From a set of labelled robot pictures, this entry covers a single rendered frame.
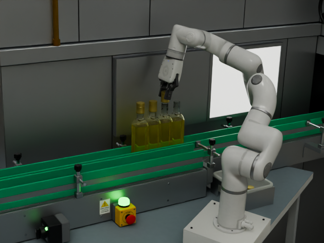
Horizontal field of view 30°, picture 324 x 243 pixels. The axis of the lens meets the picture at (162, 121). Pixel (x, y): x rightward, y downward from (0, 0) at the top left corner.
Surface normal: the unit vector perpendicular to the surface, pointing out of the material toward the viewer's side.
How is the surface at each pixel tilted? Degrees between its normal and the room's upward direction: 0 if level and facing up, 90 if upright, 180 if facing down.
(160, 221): 0
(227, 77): 90
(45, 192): 90
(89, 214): 90
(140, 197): 90
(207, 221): 5
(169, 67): 74
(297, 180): 0
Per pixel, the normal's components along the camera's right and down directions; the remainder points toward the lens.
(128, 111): 0.51, 0.29
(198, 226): 0.06, -0.92
